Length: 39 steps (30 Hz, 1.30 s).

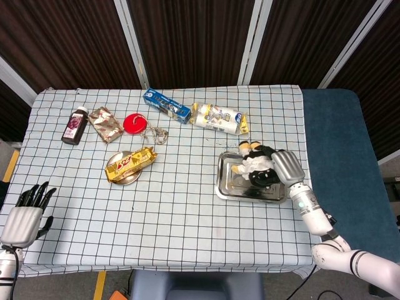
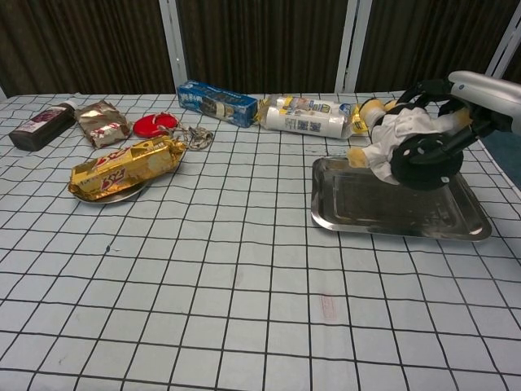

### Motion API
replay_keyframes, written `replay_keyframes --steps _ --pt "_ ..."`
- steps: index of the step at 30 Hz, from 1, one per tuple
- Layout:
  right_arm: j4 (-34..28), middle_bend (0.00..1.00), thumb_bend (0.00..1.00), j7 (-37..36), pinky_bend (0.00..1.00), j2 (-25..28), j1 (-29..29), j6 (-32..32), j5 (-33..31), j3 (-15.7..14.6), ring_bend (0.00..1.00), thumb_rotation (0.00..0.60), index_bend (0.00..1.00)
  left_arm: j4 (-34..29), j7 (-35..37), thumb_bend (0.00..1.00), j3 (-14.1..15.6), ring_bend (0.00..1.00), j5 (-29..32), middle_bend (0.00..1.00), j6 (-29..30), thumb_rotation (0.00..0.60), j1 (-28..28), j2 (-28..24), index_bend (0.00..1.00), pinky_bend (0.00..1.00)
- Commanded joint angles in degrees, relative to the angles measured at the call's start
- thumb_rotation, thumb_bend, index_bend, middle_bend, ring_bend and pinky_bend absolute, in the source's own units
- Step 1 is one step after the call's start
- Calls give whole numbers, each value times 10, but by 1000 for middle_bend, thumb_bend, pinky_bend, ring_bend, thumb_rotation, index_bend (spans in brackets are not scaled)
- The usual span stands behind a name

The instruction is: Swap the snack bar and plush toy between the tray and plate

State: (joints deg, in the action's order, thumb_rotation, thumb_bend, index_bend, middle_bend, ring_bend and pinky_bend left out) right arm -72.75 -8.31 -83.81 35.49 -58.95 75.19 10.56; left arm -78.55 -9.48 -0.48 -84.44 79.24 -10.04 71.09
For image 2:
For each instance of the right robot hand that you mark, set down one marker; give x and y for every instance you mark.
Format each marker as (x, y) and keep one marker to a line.
(488, 93)

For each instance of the black plush toy white robe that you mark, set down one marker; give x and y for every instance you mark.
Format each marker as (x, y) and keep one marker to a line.
(399, 126)

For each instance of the gold foil snack package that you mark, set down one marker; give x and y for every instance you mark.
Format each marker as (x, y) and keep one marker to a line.
(122, 167)

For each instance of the rectangular steel tray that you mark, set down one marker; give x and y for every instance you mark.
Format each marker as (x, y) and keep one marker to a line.
(366, 207)

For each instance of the white and yellow snack pack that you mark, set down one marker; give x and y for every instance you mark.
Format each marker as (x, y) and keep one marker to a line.
(309, 116)

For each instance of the dark folding screen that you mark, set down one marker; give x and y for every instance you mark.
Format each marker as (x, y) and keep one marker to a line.
(264, 40)

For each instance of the blue cookie box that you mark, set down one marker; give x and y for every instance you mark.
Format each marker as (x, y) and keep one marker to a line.
(211, 102)

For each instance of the checked tablecloth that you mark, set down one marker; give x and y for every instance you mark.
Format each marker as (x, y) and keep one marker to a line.
(244, 285)

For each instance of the round steel plate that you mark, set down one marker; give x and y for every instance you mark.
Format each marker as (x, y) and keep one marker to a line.
(122, 199)

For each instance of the bronze foil snack bag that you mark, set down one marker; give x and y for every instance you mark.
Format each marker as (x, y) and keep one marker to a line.
(99, 120)

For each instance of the dark juice bottle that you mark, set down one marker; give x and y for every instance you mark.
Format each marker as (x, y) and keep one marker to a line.
(36, 126)

